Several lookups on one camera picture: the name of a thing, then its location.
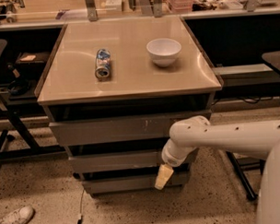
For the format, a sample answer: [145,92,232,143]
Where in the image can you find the grey drawer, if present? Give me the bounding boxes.
[82,171,190,194]
[69,149,163,173]
[49,110,211,146]

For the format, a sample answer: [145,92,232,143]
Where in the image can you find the grey bottom drawer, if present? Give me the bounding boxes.
[82,171,190,194]

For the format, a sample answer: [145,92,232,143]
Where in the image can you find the blue crushed soda can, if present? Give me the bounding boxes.
[94,49,111,80]

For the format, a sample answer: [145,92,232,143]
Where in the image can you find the white bowl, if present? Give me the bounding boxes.
[146,38,181,67]

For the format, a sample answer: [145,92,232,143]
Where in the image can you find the grey top drawer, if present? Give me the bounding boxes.
[49,110,211,146]

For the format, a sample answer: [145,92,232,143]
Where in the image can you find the pink stacked bins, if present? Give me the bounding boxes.
[167,0,193,14]

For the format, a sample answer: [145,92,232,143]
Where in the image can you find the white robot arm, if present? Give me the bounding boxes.
[155,115,280,224]

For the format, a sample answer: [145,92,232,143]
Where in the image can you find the black table leg frame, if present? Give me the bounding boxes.
[227,152,265,201]

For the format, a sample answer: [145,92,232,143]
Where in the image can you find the white sneaker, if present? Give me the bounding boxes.
[0,206,35,224]

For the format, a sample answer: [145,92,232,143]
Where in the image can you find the white floor cable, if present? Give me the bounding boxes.
[74,189,87,224]

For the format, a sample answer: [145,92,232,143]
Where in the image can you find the grey drawer cabinet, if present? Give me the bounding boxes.
[37,16,221,182]

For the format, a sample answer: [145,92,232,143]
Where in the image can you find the black headphones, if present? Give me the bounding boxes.
[7,79,30,96]

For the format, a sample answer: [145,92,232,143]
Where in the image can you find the black desk frame left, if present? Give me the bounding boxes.
[0,85,67,182]

